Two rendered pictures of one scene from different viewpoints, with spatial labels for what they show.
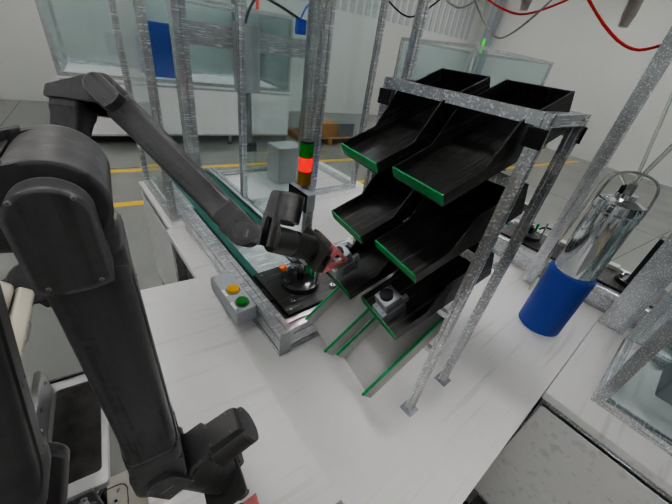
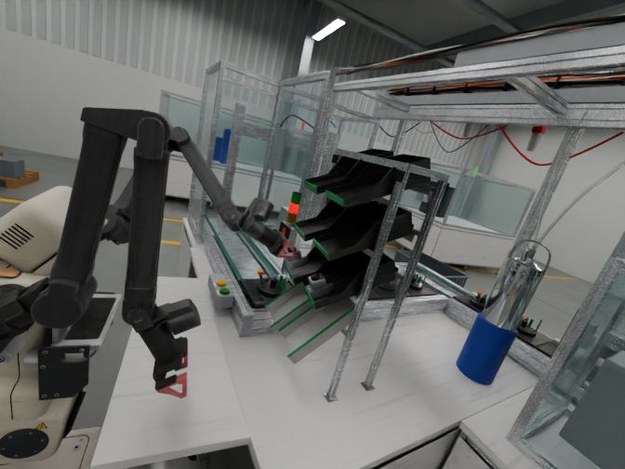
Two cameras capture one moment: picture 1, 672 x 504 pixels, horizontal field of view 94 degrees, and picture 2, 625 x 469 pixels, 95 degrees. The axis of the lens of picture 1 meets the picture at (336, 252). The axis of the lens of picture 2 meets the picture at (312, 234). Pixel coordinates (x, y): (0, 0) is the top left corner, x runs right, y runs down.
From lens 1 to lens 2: 39 cm
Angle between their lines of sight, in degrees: 20
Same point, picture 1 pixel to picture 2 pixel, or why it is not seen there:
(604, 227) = (511, 280)
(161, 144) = (201, 165)
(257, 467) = (195, 397)
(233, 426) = (186, 305)
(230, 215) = (226, 206)
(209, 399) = not seen: hidden behind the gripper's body
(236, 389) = (200, 348)
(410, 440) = (323, 417)
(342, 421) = (272, 389)
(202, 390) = not seen: hidden behind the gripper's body
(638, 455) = not seen: outside the picture
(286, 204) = (260, 205)
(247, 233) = (232, 217)
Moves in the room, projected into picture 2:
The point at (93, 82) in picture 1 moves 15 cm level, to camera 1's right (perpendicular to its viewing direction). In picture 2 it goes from (177, 130) to (214, 140)
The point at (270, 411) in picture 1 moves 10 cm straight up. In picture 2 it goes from (219, 368) to (223, 343)
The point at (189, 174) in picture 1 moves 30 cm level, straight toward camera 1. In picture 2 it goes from (210, 181) to (197, 201)
